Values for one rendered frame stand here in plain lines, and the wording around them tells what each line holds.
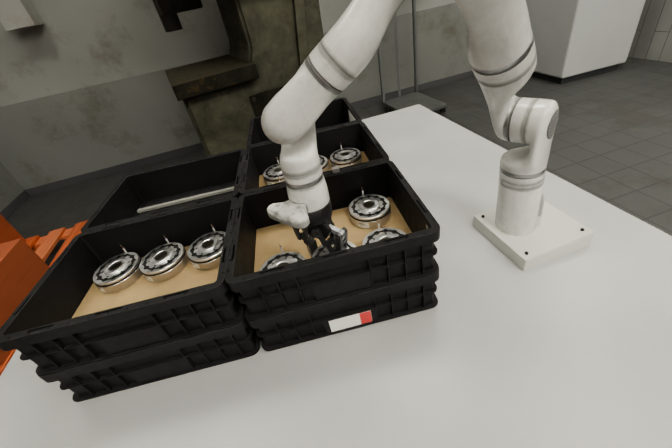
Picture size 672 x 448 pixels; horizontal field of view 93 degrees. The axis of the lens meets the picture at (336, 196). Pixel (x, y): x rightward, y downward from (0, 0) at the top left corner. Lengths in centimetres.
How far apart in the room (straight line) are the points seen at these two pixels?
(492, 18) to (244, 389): 75
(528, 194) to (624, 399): 39
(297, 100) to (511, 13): 30
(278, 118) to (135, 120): 358
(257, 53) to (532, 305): 223
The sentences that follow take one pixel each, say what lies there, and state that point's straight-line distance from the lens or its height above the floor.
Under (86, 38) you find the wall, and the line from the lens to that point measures 396.
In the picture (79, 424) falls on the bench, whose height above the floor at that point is 70.
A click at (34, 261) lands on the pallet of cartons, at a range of 250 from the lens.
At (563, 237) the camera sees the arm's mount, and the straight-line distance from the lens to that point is 93.
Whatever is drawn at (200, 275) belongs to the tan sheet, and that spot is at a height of 83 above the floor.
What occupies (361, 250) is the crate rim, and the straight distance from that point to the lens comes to 57.
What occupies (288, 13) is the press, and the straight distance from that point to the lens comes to 259.
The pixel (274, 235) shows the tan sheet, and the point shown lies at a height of 83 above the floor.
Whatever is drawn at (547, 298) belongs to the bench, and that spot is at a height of 70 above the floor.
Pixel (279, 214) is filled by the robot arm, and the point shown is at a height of 101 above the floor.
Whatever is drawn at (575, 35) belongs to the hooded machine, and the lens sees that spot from 427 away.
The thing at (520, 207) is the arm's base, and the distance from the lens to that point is 85.
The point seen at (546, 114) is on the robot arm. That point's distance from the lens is 73.
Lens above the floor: 133
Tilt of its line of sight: 34 degrees down
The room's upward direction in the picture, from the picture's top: 12 degrees counter-clockwise
